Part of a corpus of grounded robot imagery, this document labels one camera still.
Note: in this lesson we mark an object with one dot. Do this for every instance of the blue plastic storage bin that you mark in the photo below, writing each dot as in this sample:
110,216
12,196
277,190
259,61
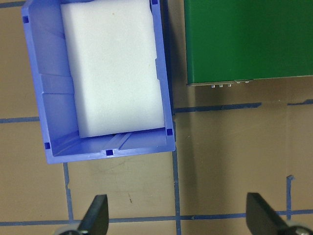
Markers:
80,153

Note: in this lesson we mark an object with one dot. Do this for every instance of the green conveyor belt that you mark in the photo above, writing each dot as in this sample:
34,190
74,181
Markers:
244,36

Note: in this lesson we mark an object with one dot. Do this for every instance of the white foam pad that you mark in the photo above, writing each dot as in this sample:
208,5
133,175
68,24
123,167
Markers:
110,73

